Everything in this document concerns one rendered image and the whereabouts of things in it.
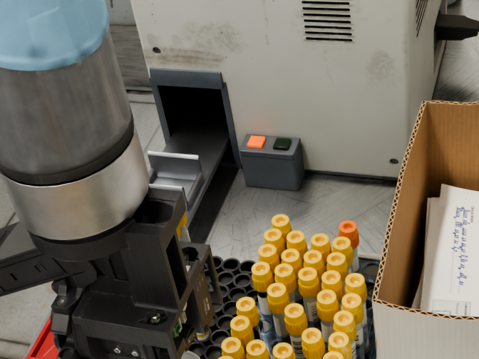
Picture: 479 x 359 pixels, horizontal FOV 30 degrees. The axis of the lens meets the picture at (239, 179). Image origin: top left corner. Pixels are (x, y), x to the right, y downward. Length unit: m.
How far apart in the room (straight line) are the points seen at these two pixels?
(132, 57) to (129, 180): 2.19
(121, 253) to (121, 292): 0.04
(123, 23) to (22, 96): 2.18
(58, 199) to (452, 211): 0.46
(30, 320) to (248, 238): 1.28
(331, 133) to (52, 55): 0.55
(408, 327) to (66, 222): 0.28
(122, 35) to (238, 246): 1.76
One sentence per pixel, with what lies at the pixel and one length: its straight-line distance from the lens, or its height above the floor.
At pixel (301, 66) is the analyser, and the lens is 0.88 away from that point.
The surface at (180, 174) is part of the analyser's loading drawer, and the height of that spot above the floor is 0.92.
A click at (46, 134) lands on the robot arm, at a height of 1.26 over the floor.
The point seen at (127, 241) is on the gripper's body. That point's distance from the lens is 0.48.
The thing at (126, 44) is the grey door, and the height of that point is 0.18.
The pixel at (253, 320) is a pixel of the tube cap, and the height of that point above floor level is 0.98.
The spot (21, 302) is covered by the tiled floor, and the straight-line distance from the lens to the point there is 2.19.
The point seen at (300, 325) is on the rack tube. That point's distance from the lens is 0.68.
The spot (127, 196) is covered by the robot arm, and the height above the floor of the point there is 1.21.
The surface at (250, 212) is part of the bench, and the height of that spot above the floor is 0.87.
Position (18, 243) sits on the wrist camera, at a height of 1.15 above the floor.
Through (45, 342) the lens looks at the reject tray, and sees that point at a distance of 0.87.
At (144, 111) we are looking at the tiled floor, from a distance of 2.64.
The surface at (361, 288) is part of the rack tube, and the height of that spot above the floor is 0.99.
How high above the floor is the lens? 1.50
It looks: 40 degrees down
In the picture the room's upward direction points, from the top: 11 degrees counter-clockwise
